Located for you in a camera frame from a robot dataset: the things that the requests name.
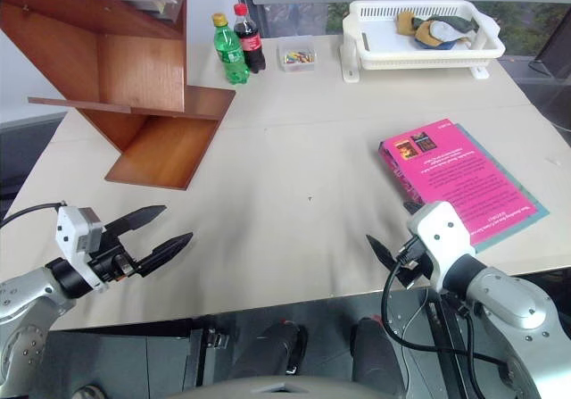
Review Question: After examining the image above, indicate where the white cloth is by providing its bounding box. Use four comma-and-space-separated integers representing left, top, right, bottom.
427, 20, 465, 43

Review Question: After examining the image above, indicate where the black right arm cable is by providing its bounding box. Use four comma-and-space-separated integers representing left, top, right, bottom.
380, 234, 514, 389

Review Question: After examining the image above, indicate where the clear box of coloured bits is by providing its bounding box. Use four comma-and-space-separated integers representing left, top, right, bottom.
276, 43, 319, 74

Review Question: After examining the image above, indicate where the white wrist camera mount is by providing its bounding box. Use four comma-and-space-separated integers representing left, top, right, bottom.
406, 200, 478, 291
54, 204, 109, 291

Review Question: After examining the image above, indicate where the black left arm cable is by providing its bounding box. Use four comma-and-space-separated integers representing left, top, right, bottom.
0, 201, 64, 229

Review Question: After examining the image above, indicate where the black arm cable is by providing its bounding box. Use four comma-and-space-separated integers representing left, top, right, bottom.
0, 201, 64, 229
380, 234, 514, 389

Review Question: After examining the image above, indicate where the dark green cloth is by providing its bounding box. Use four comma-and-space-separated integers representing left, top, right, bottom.
410, 13, 479, 34

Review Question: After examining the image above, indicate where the grey robot torso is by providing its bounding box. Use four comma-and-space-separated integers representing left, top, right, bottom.
168, 375, 405, 399

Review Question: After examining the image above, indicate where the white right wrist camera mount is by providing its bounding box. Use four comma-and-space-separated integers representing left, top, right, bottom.
406, 200, 478, 291

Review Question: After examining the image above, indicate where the green plastic bottle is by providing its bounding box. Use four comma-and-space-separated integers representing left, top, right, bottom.
211, 12, 252, 86

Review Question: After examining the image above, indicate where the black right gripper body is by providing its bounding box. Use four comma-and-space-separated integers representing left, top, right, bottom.
392, 233, 434, 291

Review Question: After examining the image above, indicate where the dark rounded leg shape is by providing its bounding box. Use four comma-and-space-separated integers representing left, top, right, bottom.
350, 316, 406, 394
229, 320, 310, 378

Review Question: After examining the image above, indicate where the cola bottle with red cap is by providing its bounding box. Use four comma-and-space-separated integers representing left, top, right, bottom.
232, 2, 268, 75

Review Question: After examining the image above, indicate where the blue cloth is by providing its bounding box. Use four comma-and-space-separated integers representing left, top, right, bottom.
414, 37, 463, 52

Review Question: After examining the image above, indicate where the pink book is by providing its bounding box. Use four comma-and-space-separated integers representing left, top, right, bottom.
377, 118, 537, 246

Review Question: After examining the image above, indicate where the teal book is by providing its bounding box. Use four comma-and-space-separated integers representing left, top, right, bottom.
451, 121, 551, 254

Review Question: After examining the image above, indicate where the yellow cloth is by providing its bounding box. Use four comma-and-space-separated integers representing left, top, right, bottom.
394, 10, 429, 43

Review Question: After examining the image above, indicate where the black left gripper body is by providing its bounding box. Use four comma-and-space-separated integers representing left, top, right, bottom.
87, 230, 137, 285

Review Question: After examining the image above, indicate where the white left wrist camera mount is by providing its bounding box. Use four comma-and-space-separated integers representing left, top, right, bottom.
54, 204, 109, 291

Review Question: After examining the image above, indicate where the white plastic basket rack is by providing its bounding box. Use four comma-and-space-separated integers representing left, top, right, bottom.
339, 0, 507, 84

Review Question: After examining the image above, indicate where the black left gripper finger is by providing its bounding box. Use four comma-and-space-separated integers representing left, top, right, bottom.
104, 204, 169, 245
133, 231, 194, 279

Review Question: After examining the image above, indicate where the brown wooden bookshelf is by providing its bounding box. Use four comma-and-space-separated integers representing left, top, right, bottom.
0, 0, 237, 192

